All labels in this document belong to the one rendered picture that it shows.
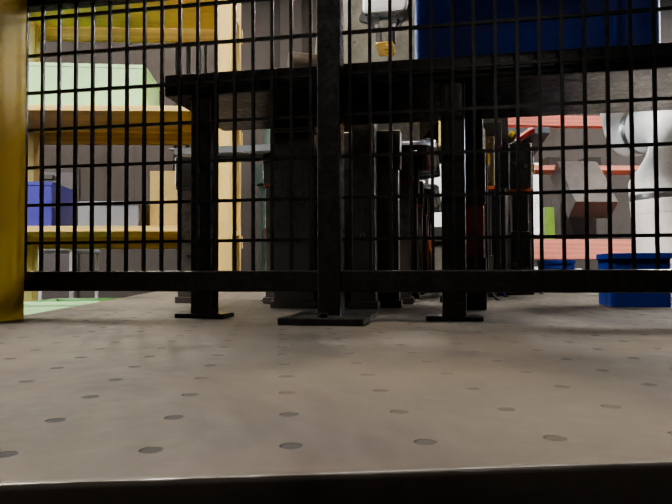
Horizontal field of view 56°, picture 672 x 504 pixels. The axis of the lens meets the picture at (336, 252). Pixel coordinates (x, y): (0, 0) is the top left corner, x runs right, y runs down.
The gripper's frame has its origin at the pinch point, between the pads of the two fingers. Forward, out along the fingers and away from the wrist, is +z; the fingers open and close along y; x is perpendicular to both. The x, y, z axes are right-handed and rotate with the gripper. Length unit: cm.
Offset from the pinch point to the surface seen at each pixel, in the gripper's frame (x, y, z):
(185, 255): 23, 37, 49
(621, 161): -849, -275, -106
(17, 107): 66, 43, 30
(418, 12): 56, -9, 17
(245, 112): 50, 17, 28
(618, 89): 52, -35, 28
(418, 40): 56, -9, 21
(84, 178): -648, 472, -73
